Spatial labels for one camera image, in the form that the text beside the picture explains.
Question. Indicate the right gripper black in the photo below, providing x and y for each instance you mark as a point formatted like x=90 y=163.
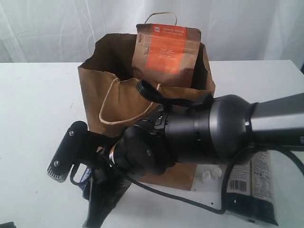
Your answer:
x=132 y=158

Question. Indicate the brown pouch orange label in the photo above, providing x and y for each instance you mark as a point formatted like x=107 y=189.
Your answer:
x=166 y=54

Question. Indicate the brown paper shopping bag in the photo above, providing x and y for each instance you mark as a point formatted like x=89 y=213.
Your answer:
x=108 y=86

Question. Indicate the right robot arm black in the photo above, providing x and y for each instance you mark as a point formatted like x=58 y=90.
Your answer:
x=223 y=130

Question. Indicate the blue white milk carton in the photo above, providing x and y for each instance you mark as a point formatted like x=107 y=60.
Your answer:
x=85 y=183

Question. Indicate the dark noodle packet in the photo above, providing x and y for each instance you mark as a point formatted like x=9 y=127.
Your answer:
x=250 y=190

